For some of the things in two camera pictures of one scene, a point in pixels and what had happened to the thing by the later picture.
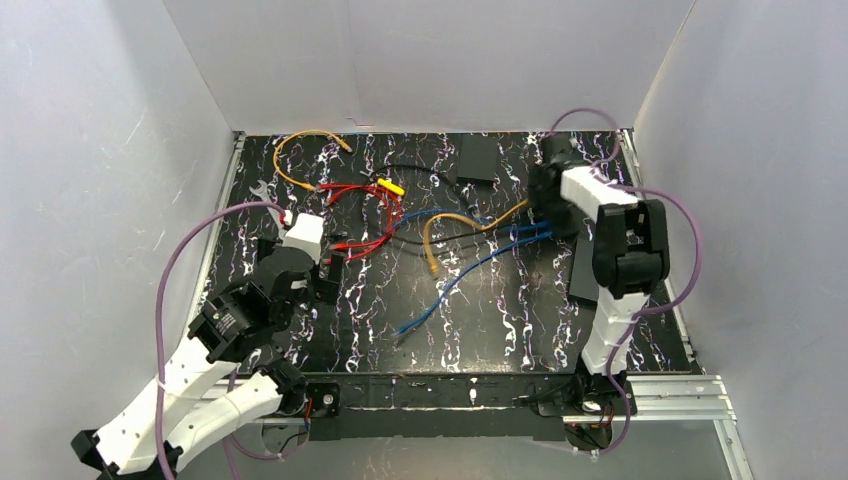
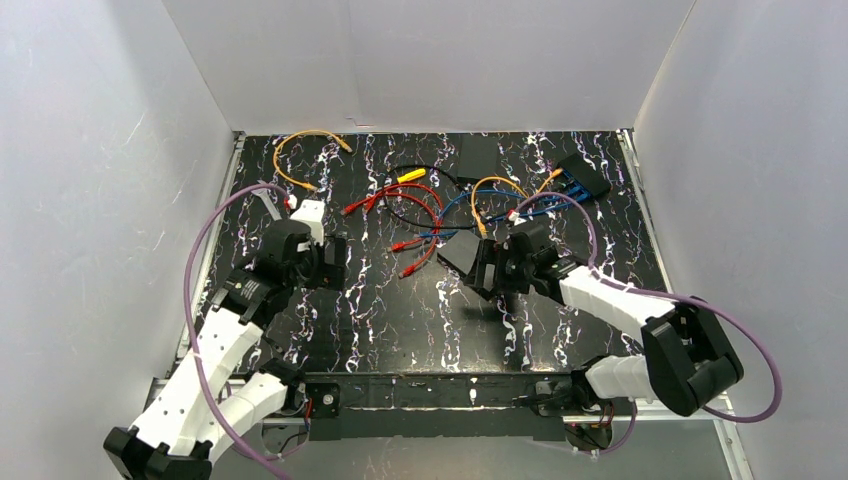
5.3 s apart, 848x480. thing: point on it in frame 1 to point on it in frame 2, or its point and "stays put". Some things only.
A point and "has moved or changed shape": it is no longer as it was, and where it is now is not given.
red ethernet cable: [370, 246] to [438, 219]
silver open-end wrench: [261, 188] stays put
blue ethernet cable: [514, 227] has moved or changed shape
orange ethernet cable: [430, 259] has moved or changed shape
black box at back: [477, 155] stays put
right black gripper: [549, 201] to [481, 270]
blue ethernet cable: [458, 276] has moved or changed shape
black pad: [583, 286] has moved or changed shape
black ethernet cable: [457, 183] has moved or changed shape
